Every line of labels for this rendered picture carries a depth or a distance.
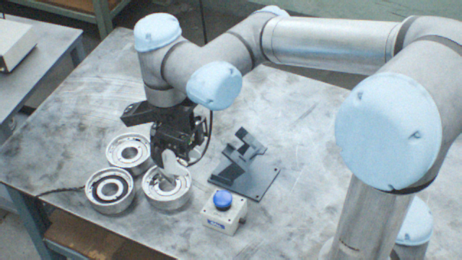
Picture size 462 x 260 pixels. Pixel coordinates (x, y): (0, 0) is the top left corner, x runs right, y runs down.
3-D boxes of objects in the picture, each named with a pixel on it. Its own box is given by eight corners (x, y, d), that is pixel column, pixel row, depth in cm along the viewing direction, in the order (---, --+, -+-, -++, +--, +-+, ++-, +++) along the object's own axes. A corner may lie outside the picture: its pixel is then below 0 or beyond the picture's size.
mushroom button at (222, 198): (211, 215, 133) (208, 200, 129) (219, 201, 135) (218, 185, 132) (228, 222, 132) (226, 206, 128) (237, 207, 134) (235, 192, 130)
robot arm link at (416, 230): (437, 251, 114) (451, 205, 105) (394, 300, 108) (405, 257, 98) (385, 217, 121) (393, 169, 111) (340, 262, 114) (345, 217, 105)
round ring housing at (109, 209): (144, 186, 143) (141, 174, 140) (122, 222, 136) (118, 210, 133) (103, 174, 146) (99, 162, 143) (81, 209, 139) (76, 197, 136)
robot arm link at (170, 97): (133, 83, 110) (160, 55, 114) (137, 102, 113) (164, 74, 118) (170, 96, 107) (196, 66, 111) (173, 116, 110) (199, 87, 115)
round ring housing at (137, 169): (122, 140, 153) (118, 128, 150) (162, 150, 150) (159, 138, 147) (101, 172, 146) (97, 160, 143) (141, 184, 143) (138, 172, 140)
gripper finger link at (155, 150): (159, 174, 122) (154, 139, 117) (152, 171, 123) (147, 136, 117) (173, 159, 125) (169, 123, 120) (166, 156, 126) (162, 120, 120)
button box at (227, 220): (201, 225, 134) (199, 211, 131) (218, 201, 139) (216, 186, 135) (237, 239, 131) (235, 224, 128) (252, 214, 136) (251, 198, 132)
